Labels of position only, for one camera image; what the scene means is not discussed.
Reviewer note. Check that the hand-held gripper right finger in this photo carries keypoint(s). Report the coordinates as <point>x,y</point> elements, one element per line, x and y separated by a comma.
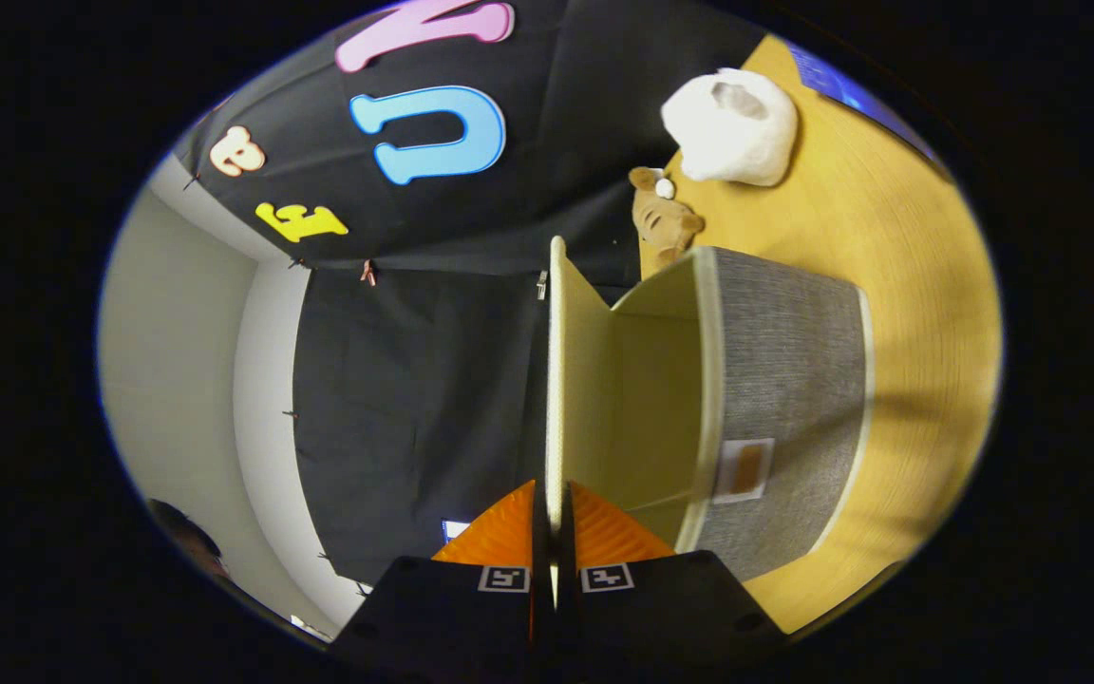
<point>567,546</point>

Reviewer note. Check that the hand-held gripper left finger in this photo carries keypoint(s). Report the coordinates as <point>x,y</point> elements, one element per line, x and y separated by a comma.
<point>541,546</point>

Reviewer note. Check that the cream storage box lid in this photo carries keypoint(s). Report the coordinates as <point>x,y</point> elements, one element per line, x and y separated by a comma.
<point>556,380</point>

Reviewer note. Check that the grey fabric storage box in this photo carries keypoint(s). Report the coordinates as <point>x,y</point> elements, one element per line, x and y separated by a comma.
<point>794,380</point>

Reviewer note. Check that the bright window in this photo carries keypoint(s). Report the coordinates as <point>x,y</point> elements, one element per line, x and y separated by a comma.
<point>454,530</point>

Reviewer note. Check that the small silver clip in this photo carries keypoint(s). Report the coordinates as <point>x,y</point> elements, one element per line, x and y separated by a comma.
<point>541,285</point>

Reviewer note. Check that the small red clip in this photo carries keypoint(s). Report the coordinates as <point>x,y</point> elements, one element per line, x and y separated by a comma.
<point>368,275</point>

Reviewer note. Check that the brown striped plush toy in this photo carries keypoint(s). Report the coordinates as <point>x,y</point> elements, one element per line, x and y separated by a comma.
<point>663,220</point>

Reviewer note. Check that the person's head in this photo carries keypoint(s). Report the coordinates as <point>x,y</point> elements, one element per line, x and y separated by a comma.
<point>186,537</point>

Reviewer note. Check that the white plush toy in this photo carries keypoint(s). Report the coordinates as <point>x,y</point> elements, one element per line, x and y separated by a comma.
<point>727,133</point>

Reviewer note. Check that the dark blue book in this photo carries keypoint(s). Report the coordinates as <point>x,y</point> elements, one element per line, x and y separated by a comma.
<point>851,95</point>

